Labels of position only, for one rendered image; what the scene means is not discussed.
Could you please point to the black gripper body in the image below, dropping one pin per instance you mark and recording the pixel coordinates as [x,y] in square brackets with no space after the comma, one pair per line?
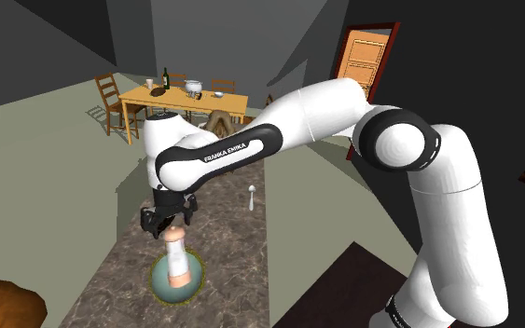
[167,200]

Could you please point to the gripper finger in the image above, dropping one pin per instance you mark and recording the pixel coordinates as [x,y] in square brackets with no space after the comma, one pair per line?
[190,209]
[155,222]

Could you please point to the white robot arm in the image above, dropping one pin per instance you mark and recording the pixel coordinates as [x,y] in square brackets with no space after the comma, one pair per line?
[453,236]

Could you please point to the white and tan pepper mill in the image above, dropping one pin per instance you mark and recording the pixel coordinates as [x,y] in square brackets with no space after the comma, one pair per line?
[178,259]

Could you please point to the teal round plate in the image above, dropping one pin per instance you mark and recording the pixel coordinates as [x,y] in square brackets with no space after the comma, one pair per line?
[162,284]

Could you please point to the white spoon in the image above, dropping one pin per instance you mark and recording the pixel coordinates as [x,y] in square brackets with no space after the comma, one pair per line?
[252,197]

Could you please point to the tan sack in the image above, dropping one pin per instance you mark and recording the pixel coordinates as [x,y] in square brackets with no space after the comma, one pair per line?
[220,122]

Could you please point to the wooden dining table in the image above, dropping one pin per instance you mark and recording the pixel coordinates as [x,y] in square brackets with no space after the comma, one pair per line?
[175,100]

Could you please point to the brown rounded lump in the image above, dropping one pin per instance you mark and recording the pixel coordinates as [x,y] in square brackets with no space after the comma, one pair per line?
[3,306]

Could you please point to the dark brown robot stand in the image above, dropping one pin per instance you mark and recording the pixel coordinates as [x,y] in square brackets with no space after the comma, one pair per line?
[344,290]

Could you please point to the orange panelled door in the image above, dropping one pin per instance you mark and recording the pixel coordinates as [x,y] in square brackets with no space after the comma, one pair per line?
[364,59]

